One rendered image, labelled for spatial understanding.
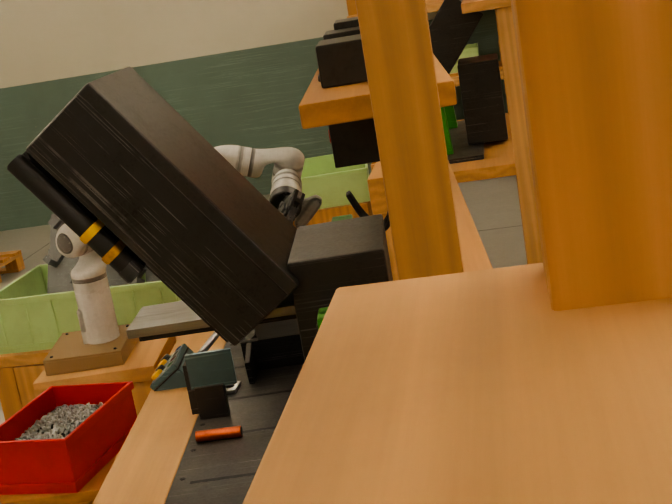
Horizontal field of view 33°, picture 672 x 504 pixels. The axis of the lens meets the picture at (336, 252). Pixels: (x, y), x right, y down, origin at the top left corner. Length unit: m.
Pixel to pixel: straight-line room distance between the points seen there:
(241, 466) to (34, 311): 1.51
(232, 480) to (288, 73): 7.68
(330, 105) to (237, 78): 7.85
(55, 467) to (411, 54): 1.27
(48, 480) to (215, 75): 7.48
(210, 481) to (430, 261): 0.70
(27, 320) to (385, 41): 2.18
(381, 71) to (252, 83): 8.14
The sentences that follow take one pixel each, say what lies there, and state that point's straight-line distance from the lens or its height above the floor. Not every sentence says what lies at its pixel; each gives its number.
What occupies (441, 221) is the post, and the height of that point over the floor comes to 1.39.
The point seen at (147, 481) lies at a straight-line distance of 2.12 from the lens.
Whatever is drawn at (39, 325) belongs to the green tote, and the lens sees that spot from 3.48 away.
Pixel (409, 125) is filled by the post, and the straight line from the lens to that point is 1.50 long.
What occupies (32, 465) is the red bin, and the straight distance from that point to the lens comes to 2.43.
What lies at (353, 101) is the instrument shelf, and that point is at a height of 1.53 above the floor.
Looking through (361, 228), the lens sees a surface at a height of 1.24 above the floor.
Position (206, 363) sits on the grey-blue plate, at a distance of 2.30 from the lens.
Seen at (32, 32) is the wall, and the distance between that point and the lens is 10.14.
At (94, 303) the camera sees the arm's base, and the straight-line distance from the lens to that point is 3.01.
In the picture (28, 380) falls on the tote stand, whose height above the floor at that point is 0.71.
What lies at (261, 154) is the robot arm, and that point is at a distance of 2.68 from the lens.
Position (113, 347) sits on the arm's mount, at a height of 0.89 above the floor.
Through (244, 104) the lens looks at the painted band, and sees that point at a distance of 9.66.
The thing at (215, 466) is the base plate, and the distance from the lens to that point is 2.11.
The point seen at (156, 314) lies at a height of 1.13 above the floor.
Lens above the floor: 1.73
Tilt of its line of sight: 14 degrees down
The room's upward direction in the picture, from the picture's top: 10 degrees counter-clockwise
